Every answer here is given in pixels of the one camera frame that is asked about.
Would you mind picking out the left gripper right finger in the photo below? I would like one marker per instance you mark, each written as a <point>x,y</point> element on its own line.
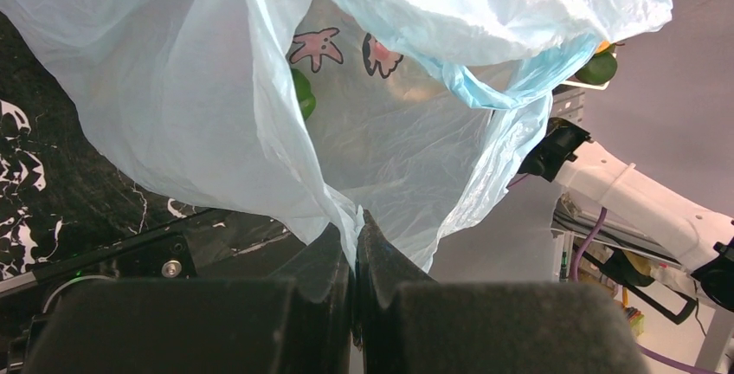
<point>407,322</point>

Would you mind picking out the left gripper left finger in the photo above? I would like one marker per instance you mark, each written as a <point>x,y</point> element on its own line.
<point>296,320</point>

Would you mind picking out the green bell pepper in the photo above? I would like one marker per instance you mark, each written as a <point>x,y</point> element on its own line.
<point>304,94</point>

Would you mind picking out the light blue plastic bag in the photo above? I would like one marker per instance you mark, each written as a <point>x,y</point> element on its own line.
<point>425,109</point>

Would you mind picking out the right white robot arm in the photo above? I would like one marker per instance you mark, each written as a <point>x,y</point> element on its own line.
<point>699,239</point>

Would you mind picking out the white fruit basket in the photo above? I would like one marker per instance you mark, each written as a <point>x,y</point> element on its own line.
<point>574,82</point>

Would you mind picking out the dark green avocado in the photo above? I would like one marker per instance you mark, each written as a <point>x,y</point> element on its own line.
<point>599,69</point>

